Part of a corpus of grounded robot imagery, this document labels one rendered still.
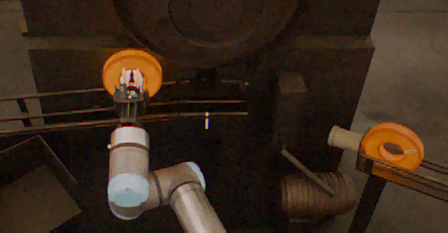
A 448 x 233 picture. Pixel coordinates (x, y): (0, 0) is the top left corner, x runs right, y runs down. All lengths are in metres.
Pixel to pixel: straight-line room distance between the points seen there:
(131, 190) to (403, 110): 1.82
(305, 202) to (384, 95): 1.33
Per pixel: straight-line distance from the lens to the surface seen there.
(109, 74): 1.44
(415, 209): 2.37
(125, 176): 1.23
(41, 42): 1.53
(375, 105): 2.76
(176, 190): 1.33
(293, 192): 1.59
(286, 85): 1.50
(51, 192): 1.50
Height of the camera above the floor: 1.76
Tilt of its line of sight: 43 degrees down
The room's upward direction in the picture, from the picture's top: 5 degrees clockwise
